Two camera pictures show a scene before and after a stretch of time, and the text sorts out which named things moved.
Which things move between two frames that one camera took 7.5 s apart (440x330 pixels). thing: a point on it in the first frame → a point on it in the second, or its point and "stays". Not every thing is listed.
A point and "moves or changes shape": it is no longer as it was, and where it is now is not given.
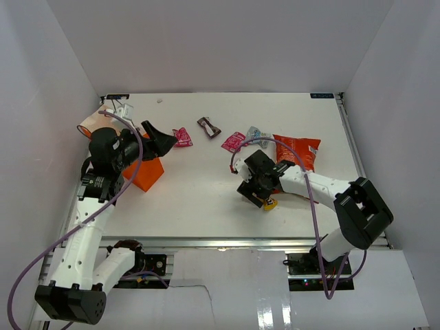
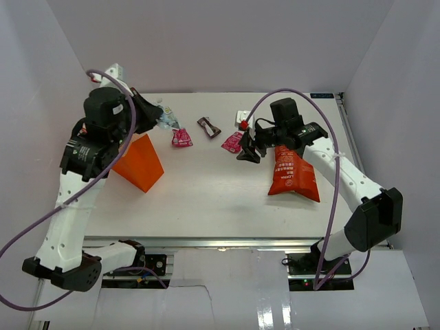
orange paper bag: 149,172 stays
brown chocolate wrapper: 211,130 stays
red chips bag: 306,148 moves or changes shape
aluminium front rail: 216,243 stays
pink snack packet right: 234,142 stays
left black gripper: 159,144 → 150,112
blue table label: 322,95 stays
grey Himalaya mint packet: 254,132 moves or changes shape
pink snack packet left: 183,137 stays
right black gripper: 245,190 → 248,145
